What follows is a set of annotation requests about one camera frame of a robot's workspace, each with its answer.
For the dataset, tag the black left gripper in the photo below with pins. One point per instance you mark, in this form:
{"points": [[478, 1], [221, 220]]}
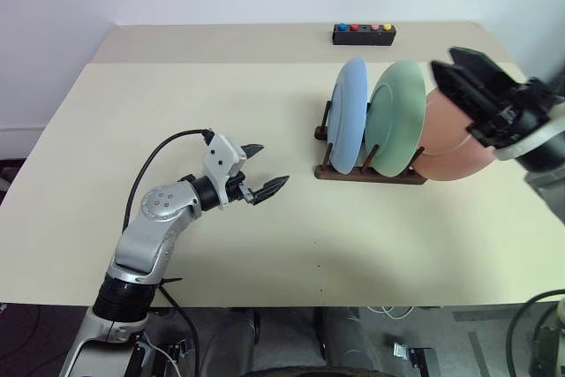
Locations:
{"points": [[236, 189]]}

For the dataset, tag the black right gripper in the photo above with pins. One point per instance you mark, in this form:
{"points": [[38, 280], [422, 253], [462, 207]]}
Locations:
{"points": [[516, 107]]}

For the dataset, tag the dark wooden dish rack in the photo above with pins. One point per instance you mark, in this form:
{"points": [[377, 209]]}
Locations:
{"points": [[326, 172]]}

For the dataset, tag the pink-red plate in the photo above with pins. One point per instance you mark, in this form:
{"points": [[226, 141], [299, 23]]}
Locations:
{"points": [[446, 147]]}

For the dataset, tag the green plate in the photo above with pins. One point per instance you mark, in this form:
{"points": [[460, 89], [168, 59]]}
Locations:
{"points": [[395, 121]]}

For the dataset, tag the blue plate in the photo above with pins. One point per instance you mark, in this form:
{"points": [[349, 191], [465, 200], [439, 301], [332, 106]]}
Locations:
{"points": [[348, 116]]}

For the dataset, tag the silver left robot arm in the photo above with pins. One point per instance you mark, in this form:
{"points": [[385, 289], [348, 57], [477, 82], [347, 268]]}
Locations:
{"points": [[154, 205]]}

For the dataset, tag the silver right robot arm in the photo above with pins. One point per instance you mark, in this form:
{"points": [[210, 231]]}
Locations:
{"points": [[545, 156]]}

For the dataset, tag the black button box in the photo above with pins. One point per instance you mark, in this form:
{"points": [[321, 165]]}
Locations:
{"points": [[364, 38]]}

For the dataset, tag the dark grey rounded shell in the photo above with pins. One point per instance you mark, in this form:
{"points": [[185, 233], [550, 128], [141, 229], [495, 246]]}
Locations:
{"points": [[348, 337]]}

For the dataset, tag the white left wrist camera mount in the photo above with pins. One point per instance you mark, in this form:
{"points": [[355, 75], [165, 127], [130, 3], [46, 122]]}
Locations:
{"points": [[220, 156]]}

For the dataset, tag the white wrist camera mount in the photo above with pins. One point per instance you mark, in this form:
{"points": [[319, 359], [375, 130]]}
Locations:
{"points": [[220, 156], [529, 140]]}

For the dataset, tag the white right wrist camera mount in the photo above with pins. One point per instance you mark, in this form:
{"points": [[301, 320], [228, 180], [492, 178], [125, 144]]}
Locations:
{"points": [[529, 140]]}

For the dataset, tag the silver and black floor bracket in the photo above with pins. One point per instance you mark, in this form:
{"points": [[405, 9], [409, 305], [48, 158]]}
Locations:
{"points": [[417, 357]]}

